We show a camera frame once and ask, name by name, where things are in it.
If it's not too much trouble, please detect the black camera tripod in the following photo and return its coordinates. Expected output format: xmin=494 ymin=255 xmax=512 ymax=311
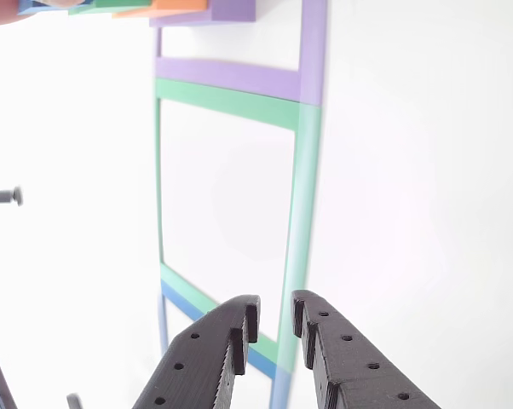
xmin=0 ymin=186 xmax=85 ymax=409

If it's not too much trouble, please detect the purple square block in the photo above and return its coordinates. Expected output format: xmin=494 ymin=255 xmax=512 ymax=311
xmin=148 ymin=0 xmax=257 ymax=29

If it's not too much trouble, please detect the green cube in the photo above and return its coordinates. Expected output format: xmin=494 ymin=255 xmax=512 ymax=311
xmin=66 ymin=0 xmax=155 ymax=17

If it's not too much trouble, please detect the green tape square frame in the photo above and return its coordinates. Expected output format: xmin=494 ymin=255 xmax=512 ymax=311
xmin=153 ymin=76 xmax=324 ymax=372

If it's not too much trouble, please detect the orange square block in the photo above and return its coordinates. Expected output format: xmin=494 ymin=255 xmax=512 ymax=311
xmin=111 ymin=0 xmax=210 ymax=20

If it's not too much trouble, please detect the person's hand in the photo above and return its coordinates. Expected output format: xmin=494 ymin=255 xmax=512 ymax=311
xmin=0 ymin=0 xmax=87 ymax=30

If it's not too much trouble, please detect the blue tape square frame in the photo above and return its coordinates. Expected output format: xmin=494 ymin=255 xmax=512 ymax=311
xmin=157 ymin=279 xmax=294 ymax=409

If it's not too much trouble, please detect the purple tape square frame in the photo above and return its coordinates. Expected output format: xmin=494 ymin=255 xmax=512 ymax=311
xmin=153 ymin=0 xmax=329 ymax=106

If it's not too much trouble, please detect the small blue cube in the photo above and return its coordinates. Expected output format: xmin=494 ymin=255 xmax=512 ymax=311
xmin=16 ymin=0 xmax=96 ymax=17

